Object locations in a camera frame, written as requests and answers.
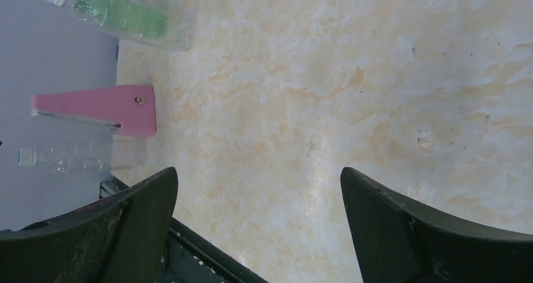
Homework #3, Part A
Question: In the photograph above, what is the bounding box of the clear bottle blue-white cap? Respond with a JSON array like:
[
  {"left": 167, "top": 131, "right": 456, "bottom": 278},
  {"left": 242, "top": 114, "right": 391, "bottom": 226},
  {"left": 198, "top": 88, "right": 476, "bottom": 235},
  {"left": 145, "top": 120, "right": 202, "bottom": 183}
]
[{"left": 44, "top": 0, "right": 194, "bottom": 51}]

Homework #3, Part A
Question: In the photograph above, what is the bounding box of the green plastic bottle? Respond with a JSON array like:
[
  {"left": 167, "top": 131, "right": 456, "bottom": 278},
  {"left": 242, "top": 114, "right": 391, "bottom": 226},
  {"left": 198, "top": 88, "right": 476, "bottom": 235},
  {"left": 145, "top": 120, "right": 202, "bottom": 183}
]
[{"left": 72, "top": 0, "right": 169, "bottom": 43}]

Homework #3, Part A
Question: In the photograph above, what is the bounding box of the pink toy toaster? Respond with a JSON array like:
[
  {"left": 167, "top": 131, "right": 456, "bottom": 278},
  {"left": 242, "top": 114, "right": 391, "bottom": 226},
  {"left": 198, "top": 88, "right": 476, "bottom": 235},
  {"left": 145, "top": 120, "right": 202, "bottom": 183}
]
[{"left": 31, "top": 85, "right": 157, "bottom": 139}]

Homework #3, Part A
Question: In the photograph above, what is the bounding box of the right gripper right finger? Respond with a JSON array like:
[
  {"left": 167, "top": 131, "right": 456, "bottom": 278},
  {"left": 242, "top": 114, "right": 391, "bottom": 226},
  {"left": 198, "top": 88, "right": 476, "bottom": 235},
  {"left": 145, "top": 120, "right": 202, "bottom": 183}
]
[{"left": 340, "top": 167, "right": 532, "bottom": 282}]

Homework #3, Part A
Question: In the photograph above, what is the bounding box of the clear plastic bottle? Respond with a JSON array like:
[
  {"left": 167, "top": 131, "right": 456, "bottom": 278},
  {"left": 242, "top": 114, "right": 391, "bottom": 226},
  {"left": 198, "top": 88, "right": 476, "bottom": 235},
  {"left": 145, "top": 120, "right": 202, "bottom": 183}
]
[{"left": 18, "top": 139, "right": 148, "bottom": 174}]

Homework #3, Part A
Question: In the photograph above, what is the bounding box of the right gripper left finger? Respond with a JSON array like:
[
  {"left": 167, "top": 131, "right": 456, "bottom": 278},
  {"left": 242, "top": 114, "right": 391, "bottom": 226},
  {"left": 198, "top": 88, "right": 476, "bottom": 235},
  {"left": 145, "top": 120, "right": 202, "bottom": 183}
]
[{"left": 1, "top": 167, "right": 179, "bottom": 282}]

